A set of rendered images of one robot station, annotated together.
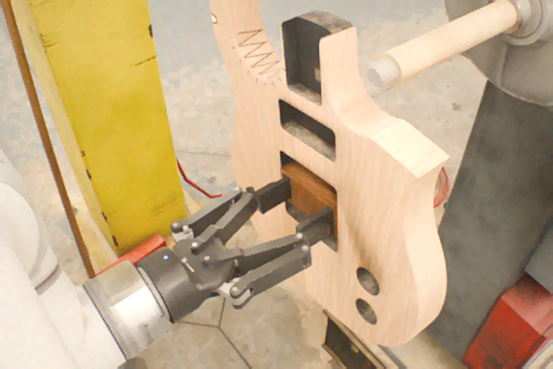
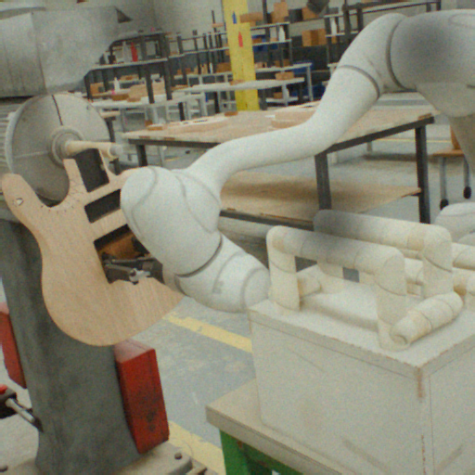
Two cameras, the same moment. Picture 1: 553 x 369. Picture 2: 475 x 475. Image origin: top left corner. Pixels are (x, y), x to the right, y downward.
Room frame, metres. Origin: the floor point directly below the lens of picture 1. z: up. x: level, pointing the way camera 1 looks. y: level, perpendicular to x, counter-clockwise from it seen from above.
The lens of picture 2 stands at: (0.21, 1.31, 1.43)
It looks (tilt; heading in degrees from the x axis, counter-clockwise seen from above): 16 degrees down; 268
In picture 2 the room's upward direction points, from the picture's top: 8 degrees counter-clockwise
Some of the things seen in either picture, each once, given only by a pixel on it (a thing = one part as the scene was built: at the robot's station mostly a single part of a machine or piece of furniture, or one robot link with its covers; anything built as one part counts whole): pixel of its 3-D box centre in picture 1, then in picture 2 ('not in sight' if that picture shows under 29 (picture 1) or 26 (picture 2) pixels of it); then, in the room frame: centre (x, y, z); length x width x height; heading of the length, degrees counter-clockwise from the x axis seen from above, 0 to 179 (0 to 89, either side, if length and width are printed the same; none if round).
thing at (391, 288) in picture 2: not in sight; (391, 303); (0.04, 0.66, 1.15); 0.03 x 0.03 x 0.09
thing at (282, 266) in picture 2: not in sight; (283, 275); (0.14, 0.52, 1.15); 0.03 x 0.03 x 0.09
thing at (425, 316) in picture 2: not in sight; (425, 316); (0.00, 0.64, 1.12); 0.11 x 0.03 x 0.03; 37
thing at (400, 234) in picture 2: not in sight; (376, 230); (0.02, 0.54, 1.20); 0.20 x 0.03 x 0.03; 126
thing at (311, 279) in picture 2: not in sight; (302, 283); (0.11, 0.49, 1.12); 0.11 x 0.03 x 0.03; 37
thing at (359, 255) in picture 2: not in sight; (329, 249); (0.09, 0.59, 1.20); 0.20 x 0.03 x 0.03; 126
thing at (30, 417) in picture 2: not in sight; (17, 413); (0.88, -0.53, 0.46); 0.25 x 0.07 x 0.08; 127
